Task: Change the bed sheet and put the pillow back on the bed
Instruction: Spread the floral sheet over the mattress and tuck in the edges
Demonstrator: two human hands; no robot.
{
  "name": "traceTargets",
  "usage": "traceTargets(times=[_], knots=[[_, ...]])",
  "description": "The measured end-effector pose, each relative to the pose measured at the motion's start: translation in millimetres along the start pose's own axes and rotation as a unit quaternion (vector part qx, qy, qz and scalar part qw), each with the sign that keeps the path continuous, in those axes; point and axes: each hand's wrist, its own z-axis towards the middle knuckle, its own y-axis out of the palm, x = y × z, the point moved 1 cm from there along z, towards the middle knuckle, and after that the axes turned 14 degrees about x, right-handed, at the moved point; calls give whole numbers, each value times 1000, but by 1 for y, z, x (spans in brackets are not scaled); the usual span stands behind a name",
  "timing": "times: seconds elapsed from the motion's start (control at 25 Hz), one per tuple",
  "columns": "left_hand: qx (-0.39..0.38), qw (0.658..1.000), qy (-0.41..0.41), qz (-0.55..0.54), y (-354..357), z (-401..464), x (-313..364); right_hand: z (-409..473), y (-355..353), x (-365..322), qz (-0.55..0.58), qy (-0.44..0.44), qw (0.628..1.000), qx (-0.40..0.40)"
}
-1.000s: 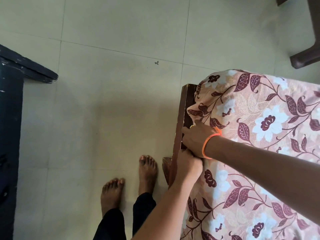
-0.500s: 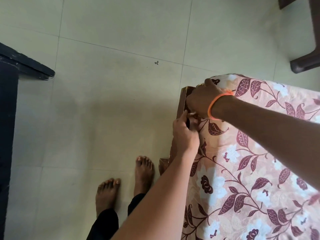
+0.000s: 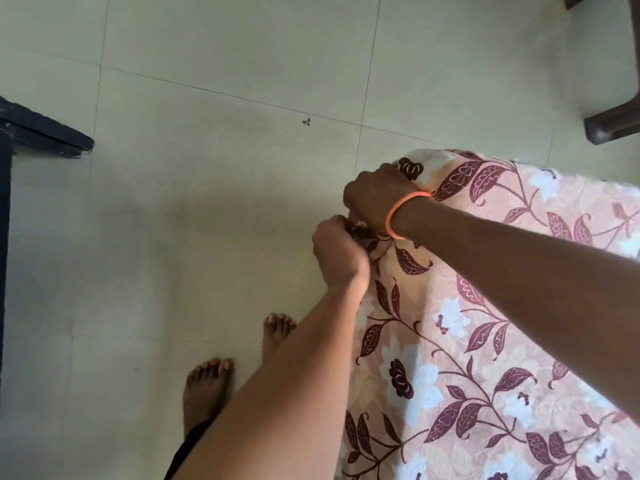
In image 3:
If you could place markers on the person's left forearm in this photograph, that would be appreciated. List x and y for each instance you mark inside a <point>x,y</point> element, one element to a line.
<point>275,394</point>

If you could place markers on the person's right forearm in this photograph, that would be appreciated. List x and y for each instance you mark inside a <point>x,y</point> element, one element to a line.
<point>525,284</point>

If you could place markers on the peach floral sheet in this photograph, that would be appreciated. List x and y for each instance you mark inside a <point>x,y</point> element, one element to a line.
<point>475,394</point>

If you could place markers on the orange wrist band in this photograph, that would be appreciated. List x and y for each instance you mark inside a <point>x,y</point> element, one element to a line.
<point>395,207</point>

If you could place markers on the black framed white furniture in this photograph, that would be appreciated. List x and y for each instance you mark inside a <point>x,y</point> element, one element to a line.
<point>45,129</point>

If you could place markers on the person's right hand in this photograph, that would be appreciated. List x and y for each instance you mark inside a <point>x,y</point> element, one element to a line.
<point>375,194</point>

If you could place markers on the person's left hand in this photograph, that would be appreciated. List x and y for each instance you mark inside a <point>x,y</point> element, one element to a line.
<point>342,254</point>

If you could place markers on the person's dark trousers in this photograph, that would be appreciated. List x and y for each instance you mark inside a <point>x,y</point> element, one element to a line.
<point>187,447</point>

